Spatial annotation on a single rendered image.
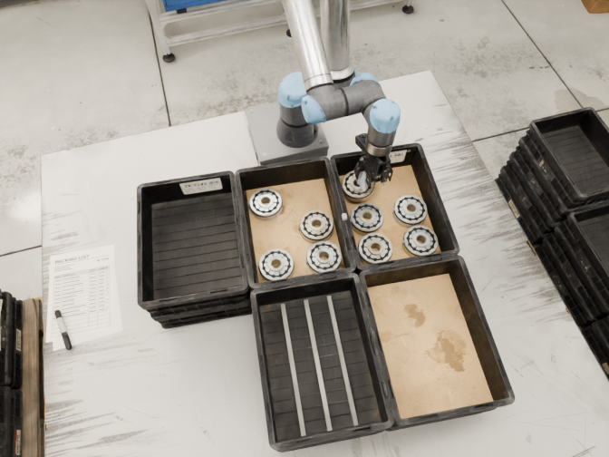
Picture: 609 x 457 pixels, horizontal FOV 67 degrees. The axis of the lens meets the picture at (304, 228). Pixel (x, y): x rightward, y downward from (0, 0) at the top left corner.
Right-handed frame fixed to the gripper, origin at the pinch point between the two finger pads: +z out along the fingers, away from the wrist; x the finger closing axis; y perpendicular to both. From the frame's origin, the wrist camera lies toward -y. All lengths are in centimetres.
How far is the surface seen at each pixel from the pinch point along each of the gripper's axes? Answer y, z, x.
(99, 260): -6, 18, -91
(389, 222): 14.0, 4.7, 2.7
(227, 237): 4.2, 4.9, -47.1
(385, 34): -158, 89, 82
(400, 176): -1.3, 4.8, 12.6
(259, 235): 6.5, 4.8, -37.5
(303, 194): -3.9, 4.9, -20.3
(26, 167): -116, 89, -150
